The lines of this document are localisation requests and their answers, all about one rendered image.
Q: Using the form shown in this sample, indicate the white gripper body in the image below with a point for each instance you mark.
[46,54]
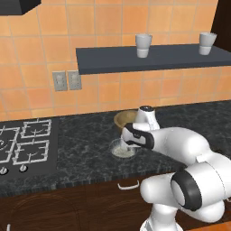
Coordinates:
[126,143]

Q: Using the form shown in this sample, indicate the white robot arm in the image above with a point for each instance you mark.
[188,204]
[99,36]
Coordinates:
[192,150]

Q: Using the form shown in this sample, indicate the clear glass bowl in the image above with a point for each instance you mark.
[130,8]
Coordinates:
[118,152]

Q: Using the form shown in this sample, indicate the wooden bowl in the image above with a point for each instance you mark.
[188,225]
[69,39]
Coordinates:
[124,118]

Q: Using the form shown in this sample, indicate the dark wood cabinet door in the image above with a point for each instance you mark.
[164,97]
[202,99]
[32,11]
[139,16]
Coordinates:
[42,210]

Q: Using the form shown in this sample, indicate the dark wood drawer front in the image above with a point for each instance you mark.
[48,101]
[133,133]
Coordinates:
[108,204]

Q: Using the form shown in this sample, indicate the black gas hob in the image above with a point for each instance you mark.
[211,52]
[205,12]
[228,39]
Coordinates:
[30,147]

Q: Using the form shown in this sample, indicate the white cup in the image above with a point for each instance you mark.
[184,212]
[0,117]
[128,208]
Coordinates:
[207,42]
[143,43]

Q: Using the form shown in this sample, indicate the silver hob knob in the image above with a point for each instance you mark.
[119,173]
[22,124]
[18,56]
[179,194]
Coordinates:
[3,170]
[23,168]

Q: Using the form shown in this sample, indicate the black range hood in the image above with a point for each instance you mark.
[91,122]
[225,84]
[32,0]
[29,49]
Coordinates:
[15,6]

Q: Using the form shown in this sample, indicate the grey wall outlet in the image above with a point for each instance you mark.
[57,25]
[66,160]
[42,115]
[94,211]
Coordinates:
[74,80]
[60,81]

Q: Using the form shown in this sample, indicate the dark grey wall shelf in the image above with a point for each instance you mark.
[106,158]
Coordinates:
[156,60]

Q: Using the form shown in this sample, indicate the dark wood wall cabinet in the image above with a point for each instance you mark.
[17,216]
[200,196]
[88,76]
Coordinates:
[223,24]

